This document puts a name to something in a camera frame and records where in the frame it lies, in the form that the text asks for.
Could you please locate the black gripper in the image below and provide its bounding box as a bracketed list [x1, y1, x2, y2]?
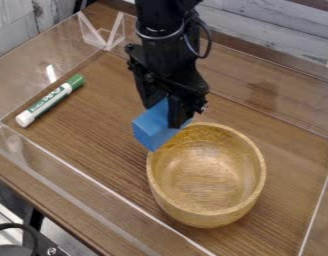
[124, 33, 209, 129]

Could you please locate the blue rectangular block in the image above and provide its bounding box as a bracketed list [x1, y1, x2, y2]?
[132, 99, 192, 152]

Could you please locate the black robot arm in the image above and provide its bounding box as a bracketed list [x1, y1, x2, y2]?
[125, 0, 211, 128]

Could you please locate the brown wooden bowl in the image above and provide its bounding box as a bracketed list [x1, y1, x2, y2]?
[147, 122, 267, 228]

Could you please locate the green and white marker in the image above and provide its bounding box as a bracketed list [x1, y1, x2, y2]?
[16, 74, 85, 128]

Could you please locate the black metal table leg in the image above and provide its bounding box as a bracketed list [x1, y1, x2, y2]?
[28, 208, 44, 231]

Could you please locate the clear acrylic tray enclosure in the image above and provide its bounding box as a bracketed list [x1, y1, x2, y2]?
[0, 15, 328, 256]

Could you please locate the clear acrylic corner bracket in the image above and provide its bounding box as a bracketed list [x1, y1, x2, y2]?
[77, 12, 125, 51]

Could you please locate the black cable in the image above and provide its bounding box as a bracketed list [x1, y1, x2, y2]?
[0, 223, 40, 256]

